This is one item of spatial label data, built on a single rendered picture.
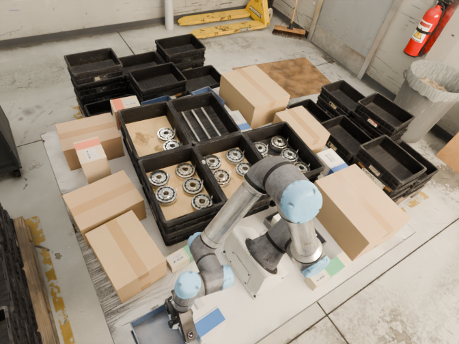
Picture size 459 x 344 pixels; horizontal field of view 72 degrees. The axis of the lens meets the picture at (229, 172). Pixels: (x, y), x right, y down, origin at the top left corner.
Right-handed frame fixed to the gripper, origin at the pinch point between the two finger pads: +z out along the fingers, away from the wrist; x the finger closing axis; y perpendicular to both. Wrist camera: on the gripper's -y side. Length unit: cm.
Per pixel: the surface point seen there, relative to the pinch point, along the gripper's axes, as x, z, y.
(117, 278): 14.0, -0.7, 27.3
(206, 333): -9.6, 3.2, -6.4
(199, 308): -11.4, 2.9, 3.0
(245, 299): -33.7, 9.0, -1.1
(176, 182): -28, -3, 63
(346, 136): -198, 19, 80
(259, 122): -103, -5, 93
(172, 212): -19, -2, 48
